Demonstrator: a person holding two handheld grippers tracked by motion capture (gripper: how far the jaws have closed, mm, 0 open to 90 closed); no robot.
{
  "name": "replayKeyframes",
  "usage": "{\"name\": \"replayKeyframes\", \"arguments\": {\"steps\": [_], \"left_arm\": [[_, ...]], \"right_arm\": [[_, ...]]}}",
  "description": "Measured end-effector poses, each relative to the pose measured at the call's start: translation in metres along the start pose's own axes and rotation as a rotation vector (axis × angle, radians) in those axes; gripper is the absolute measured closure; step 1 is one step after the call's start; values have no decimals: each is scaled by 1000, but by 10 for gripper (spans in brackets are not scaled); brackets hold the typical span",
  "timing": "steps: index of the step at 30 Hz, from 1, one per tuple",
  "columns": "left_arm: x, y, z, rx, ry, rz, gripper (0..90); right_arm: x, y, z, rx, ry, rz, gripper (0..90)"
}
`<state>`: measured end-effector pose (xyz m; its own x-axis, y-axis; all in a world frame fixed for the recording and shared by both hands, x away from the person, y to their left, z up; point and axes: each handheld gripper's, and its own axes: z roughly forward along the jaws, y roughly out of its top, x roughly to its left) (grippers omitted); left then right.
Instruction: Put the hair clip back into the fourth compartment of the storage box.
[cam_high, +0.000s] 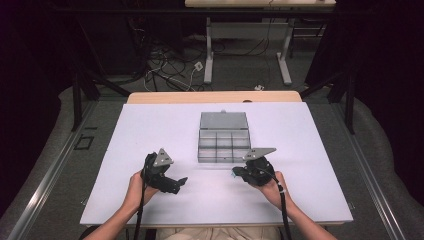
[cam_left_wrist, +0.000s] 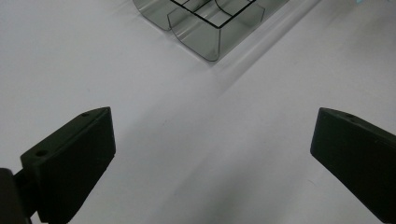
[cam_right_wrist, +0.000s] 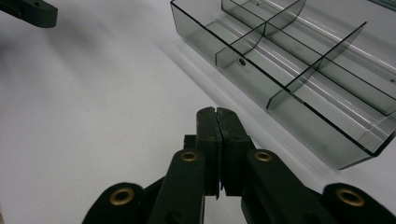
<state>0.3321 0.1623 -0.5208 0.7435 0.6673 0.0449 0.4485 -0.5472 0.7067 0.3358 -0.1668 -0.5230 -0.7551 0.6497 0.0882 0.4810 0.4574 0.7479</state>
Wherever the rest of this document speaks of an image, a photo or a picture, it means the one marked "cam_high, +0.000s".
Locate black metal stand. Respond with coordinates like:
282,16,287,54
299,64,356,135
70,19,132,133

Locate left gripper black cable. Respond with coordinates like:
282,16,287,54
133,166,148,240

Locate white power strip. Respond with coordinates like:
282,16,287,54
164,75,193,92

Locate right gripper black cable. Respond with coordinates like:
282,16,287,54
261,167,293,240

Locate person's beige trousers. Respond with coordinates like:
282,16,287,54
155,226,284,240

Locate white-legged desk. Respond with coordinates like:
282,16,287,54
184,0,337,86

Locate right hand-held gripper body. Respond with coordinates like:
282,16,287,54
242,147,278,187

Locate person's left hand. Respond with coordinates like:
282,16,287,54
123,169,160,212

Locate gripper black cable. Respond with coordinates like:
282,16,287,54
133,166,148,240
261,167,293,240

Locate clear grey compartment box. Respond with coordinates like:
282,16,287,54
197,109,252,165

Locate light wooden table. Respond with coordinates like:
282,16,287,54
126,90,303,105

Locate tangle of floor cables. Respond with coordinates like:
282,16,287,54
128,16,214,93

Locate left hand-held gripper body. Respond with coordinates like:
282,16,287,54
141,148,175,188

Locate aluminium floor rail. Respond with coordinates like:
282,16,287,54
6,99,98,240
333,102,408,240

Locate person's right hand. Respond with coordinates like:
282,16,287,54
254,170,295,212

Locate black curtain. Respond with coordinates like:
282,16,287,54
0,0,76,214
304,0,424,208

